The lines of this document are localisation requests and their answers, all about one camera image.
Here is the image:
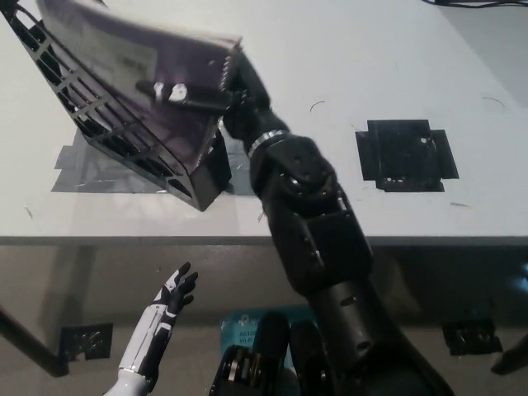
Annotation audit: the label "robot right hand black silver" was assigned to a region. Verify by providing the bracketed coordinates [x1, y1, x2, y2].
[134, 52, 290, 154]

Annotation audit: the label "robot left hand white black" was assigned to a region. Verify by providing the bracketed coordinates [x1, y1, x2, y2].
[118, 260, 200, 381]

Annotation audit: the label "purple spiral notebook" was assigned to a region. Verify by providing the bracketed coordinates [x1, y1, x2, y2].
[34, 0, 244, 177]

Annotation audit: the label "black lattice magazine holder shelf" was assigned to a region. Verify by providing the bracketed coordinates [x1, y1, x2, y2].
[0, 0, 233, 214]

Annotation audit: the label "robot torso black ribbed blocks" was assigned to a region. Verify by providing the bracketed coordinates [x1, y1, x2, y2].
[210, 311, 343, 396]

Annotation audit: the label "black floor tape patch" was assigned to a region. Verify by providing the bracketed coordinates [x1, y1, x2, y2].
[59, 322, 114, 363]
[441, 319, 505, 356]

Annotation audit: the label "teal cardboard box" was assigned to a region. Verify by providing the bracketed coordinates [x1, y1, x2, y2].
[218, 307, 317, 372]

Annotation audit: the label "black table leg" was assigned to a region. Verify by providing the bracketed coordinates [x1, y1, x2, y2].
[489, 344, 528, 376]
[0, 304, 70, 379]

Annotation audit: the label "black square tape patch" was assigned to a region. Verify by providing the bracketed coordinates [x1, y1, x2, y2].
[355, 119, 460, 194]

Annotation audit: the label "grey duct tape patch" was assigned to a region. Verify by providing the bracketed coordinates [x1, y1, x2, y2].
[49, 144, 267, 197]

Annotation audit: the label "black cable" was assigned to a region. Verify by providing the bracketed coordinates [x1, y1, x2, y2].
[421, 0, 528, 7]

